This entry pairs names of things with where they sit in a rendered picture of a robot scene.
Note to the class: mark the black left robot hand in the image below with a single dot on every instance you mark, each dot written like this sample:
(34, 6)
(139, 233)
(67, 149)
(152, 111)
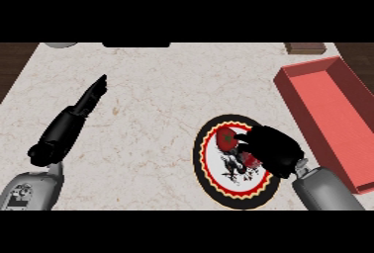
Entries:
(62, 131)

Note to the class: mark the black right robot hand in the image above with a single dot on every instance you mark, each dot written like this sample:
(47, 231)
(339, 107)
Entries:
(272, 148)

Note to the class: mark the red can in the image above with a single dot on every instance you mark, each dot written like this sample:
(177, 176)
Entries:
(225, 138)

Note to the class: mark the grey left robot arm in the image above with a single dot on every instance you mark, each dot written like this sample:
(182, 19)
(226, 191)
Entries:
(28, 192)

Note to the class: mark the black-rimmed decorated plate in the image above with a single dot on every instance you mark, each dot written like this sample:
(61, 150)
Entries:
(219, 178)

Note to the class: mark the red cardboard box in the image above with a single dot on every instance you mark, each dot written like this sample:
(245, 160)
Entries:
(331, 118)

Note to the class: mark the grey round object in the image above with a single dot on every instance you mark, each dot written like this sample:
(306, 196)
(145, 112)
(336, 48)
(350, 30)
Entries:
(59, 44)

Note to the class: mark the brown wooden block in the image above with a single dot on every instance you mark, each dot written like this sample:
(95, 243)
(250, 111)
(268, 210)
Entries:
(305, 48)

